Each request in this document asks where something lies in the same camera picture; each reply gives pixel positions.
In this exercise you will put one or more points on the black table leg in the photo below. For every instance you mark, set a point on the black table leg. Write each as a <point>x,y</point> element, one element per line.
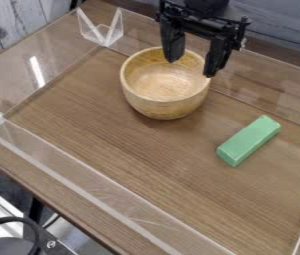
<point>36,210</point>

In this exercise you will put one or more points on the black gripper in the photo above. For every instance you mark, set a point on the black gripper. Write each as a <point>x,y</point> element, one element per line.
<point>208,19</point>

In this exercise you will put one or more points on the green rectangular block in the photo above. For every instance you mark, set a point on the green rectangular block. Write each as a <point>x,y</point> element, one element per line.
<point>248,140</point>

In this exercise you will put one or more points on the clear acrylic tray enclosure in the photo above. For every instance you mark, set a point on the clear acrylic tray enclosure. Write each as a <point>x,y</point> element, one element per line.
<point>140,182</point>

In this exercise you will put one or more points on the brown wooden bowl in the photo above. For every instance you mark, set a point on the brown wooden bowl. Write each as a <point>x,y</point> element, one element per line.
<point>164,90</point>

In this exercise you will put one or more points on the black metal bracket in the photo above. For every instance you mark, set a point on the black metal bracket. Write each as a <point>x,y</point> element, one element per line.
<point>49,244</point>

